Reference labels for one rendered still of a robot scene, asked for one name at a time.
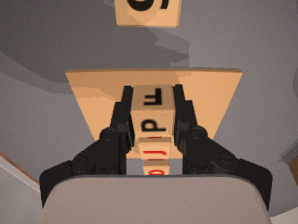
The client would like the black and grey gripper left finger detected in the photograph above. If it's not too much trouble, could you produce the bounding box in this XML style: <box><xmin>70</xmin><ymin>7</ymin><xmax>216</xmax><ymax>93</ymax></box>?
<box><xmin>39</xmin><ymin>85</ymin><xmax>135</xmax><ymax>208</ymax></box>

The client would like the orange flat mat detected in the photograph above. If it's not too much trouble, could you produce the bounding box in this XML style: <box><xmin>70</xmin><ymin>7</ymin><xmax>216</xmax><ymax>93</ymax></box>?
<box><xmin>65</xmin><ymin>68</ymin><xmax>242</xmax><ymax>141</ymax></box>

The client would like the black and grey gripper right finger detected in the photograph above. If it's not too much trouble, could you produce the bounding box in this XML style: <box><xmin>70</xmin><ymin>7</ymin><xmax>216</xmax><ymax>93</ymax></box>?
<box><xmin>173</xmin><ymin>84</ymin><xmax>273</xmax><ymax>211</ymax></box>

